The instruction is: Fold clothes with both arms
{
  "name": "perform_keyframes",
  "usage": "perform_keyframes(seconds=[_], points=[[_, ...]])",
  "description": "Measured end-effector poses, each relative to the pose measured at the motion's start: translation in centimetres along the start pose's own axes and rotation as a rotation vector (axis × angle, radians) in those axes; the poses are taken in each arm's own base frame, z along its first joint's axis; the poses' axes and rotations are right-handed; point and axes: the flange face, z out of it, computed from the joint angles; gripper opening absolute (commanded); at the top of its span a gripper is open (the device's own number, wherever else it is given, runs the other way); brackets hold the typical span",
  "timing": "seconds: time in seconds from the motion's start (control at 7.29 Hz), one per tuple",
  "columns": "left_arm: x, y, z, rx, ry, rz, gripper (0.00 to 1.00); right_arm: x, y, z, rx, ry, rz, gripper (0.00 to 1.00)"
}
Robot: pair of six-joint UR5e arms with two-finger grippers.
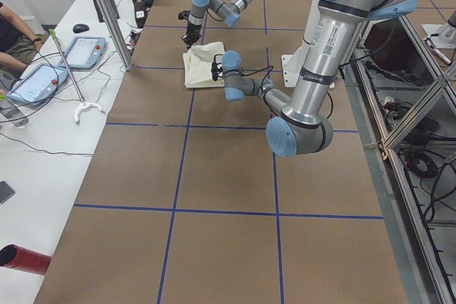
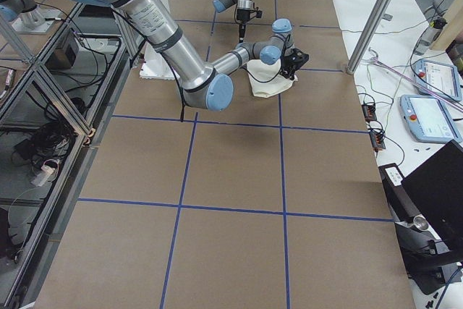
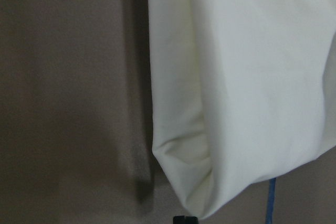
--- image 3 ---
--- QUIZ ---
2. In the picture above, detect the cream long-sleeve cat shirt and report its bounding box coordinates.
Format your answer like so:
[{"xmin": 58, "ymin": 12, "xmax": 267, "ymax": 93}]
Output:
[{"xmin": 148, "ymin": 0, "xmax": 335, "ymax": 219}]

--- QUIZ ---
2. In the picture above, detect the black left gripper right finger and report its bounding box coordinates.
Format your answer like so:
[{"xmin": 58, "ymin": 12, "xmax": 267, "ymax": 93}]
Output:
[{"xmin": 185, "ymin": 216, "xmax": 198, "ymax": 224}]

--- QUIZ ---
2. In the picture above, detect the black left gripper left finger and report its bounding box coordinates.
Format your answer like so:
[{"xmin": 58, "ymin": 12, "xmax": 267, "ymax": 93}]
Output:
[{"xmin": 173, "ymin": 216, "xmax": 186, "ymax": 224}]

